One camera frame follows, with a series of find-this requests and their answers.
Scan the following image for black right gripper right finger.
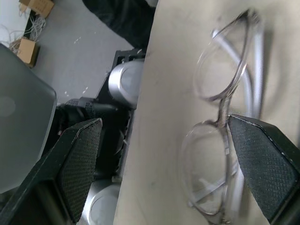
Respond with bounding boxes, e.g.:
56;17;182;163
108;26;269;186
227;113;300;225

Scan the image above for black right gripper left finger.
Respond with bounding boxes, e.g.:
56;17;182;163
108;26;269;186
0;118;103;225

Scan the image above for clear frame glasses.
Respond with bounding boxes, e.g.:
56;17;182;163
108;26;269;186
180;8;267;223

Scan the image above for grey robot torso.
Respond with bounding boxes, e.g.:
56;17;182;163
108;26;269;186
0;43;58;194

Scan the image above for brown cardboard box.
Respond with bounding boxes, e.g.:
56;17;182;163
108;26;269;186
17;0;54;18
14;37;40;68

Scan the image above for black fabric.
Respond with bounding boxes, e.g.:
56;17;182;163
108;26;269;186
82;0;158;49

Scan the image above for black robot support frame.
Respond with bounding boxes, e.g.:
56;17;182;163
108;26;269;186
96;48;147;183

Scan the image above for loose white cable bundle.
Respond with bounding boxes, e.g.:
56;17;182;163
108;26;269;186
0;16;46;54

